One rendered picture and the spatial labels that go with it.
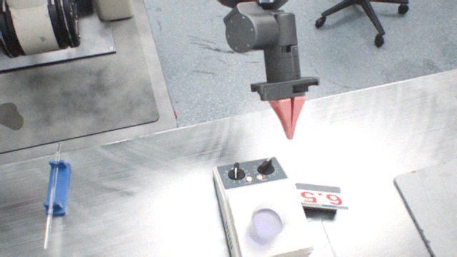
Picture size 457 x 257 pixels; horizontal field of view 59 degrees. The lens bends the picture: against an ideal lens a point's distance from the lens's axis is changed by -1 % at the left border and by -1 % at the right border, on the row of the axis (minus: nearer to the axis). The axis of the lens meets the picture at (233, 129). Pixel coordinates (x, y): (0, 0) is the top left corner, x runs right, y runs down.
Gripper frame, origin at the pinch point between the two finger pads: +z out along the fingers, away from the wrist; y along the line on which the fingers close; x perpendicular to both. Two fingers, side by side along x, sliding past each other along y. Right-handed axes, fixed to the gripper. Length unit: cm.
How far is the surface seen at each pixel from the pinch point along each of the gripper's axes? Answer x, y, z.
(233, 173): 4.3, -9.6, 6.3
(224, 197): 1.7, -12.1, 9.4
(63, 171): 13.5, -39.9, 2.9
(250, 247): -6.2, -10.2, 15.5
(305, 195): 5.1, 3.7, 13.1
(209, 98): 113, 2, 3
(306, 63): 122, 52, -7
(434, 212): 1.0, 28.0, 20.1
